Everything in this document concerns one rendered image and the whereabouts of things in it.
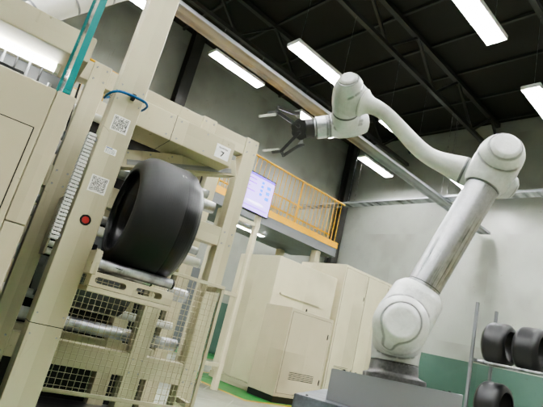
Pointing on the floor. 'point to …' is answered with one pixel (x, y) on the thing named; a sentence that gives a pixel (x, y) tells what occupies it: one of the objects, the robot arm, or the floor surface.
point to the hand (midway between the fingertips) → (263, 133)
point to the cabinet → (288, 354)
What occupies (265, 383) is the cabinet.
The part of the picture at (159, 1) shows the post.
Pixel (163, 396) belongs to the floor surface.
